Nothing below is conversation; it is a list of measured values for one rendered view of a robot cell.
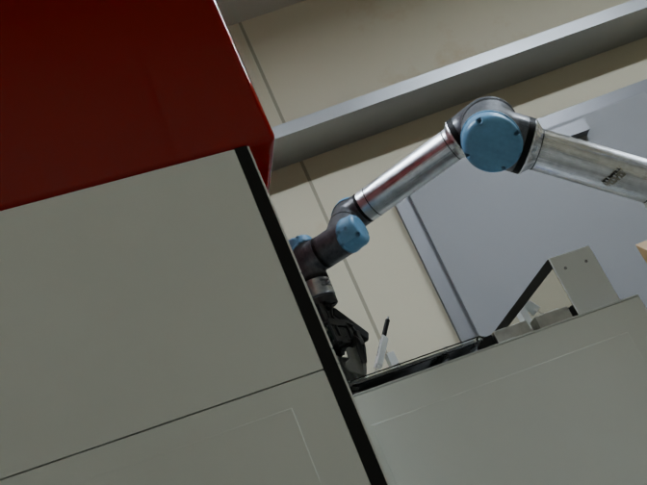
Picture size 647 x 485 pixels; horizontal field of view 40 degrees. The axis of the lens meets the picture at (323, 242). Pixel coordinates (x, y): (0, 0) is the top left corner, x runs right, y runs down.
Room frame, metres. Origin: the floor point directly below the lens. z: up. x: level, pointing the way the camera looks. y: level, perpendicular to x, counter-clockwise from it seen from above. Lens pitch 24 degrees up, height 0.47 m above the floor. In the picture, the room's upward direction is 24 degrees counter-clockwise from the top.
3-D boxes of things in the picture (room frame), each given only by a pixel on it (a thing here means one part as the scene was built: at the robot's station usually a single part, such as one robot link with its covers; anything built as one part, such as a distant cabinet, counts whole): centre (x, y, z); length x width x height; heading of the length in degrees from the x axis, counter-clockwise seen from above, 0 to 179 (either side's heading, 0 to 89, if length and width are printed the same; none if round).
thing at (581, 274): (1.92, -0.35, 0.89); 0.55 x 0.09 x 0.14; 16
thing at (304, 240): (1.79, 0.05, 1.22); 0.09 x 0.08 x 0.11; 68
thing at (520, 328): (1.82, -0.28, 0.89); 0.08 x 0.03 x 0.03; 106
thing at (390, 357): (2.15, -0.02, 1.03); 0.06 x 0.04 x 0.13; 106
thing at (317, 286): (1.79, 0.05, 1.14); 0.08 x 0.08 x 0.05
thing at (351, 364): (1.78, 0.05, 0.95); 0.06 x 0.03 x 0.09; 147
